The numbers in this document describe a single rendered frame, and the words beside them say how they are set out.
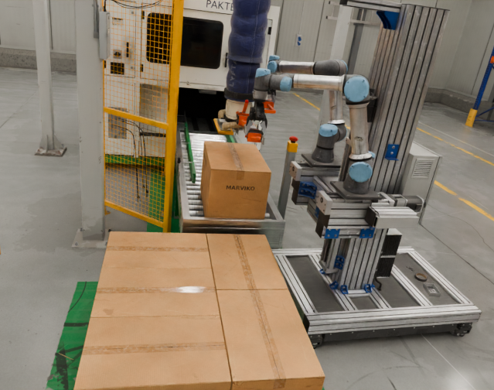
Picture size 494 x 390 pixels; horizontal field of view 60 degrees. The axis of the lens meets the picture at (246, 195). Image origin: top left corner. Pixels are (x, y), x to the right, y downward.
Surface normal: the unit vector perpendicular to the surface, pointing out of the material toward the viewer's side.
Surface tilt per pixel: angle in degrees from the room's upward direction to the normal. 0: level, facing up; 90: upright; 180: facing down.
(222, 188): 90
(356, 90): 83
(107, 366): 0
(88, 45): 90
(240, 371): 0
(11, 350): 0
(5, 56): 90
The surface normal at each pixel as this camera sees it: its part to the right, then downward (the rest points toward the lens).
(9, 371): 0.12, -0.91
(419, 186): 0.23, 0.41
